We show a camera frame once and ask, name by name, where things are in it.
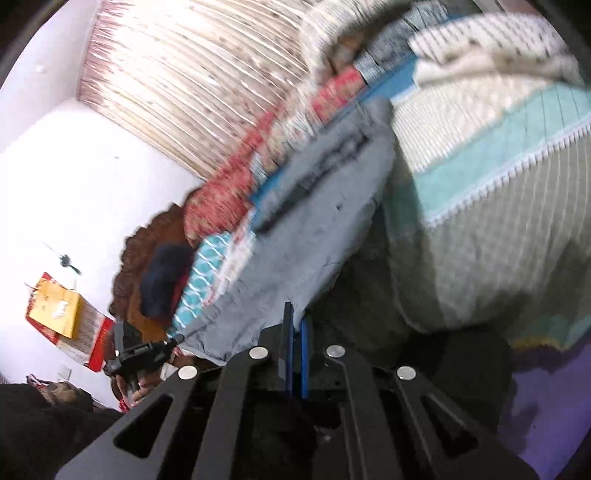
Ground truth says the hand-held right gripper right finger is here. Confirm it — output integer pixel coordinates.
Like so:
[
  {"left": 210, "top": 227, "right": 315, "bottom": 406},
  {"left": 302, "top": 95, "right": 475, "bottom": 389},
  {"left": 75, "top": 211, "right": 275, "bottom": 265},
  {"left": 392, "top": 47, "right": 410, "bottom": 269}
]
[{"left": 300, "top": 319, "right": 540, "bottom": 480}]

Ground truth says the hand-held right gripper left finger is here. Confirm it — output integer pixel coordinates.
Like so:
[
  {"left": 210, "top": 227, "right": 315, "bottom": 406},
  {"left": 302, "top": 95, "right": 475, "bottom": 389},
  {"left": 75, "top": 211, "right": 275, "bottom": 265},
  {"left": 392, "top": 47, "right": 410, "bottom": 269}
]
[{"left": 54, "top": 302, "right": 295, "bottom": 480}]

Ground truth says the grey printed shirt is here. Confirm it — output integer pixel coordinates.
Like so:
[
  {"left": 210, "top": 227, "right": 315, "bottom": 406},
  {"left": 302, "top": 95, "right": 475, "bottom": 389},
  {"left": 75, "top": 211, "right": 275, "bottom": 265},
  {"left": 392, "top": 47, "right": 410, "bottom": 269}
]
[{"left": 168, "top": 98, "right": 399, "bottom": 366}]

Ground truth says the person's left hand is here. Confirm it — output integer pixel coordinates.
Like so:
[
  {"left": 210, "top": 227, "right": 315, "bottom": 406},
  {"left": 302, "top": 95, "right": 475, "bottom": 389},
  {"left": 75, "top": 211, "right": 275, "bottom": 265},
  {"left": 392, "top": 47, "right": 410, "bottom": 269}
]
[{"left": 115, "top": 352, "right": 185, "bottom": 412}]

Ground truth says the dark blue cloth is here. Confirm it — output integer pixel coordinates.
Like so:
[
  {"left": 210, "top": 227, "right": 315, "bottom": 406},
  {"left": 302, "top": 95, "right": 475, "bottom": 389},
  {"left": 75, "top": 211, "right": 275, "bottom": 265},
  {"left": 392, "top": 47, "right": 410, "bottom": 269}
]
[{"left": 140, "top": 244, "right": 195, "bottom": 320}]

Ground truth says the brown wooden headboard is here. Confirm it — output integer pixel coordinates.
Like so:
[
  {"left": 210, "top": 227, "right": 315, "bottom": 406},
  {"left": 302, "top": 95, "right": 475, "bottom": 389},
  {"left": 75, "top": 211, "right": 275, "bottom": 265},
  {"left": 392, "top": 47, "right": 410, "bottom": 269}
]
[{"left": 107, "top": 202, "right": 197, "bottom": 354}]

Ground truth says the red and blue patchwork quilt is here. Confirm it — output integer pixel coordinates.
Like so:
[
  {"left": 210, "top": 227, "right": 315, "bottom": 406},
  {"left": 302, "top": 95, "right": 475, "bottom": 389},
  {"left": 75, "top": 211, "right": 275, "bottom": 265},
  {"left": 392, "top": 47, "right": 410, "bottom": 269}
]
[{"left": 166, "top": 4, "right": 451, "bottom": 340}]

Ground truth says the purple blanket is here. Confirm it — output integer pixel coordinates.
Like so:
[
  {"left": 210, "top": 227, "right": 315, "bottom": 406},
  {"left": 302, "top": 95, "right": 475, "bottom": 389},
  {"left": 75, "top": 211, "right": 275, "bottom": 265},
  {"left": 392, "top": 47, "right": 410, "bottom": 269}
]
[{"left": 501, "top": 339, "right": 591, "bottom": 480}]

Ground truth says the teal and cream bedspread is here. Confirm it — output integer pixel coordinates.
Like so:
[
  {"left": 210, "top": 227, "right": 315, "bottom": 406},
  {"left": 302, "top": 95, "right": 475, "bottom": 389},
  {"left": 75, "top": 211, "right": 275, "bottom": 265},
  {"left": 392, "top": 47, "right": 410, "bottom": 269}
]
[{"left": 383, "top": 78, "right": 591, "bottom": 352}]

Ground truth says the beige striped curtain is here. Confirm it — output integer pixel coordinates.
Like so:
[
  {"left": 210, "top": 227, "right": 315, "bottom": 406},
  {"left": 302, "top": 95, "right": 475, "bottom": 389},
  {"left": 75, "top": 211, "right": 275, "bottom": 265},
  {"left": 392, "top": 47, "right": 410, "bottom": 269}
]
[{"left": 76, "top": 0, "right": 326, "bottom": 182}]

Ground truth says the cream knitted blanket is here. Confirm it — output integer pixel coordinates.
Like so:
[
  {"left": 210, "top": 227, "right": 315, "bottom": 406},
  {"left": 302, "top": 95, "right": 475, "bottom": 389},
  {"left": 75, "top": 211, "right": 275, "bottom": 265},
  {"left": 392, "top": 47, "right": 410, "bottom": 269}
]
[{"left": 299, "top": 0, "right": 583, "bottom": 89}]

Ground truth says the yellow and red wall calendar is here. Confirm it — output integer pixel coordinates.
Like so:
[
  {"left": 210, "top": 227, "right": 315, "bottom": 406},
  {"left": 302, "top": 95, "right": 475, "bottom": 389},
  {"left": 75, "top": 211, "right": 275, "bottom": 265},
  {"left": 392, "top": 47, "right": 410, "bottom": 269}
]
[{"left": 25, "top": 271, "right": 116, "bottom": 373}]

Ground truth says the small dark wall fixture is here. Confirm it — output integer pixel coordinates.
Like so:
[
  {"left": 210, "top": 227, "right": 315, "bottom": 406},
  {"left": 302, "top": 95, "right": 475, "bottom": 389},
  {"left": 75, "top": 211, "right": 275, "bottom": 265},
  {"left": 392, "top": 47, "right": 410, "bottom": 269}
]
[{"left": 43, "top": 242, "right": 84, "bottom": 277}]

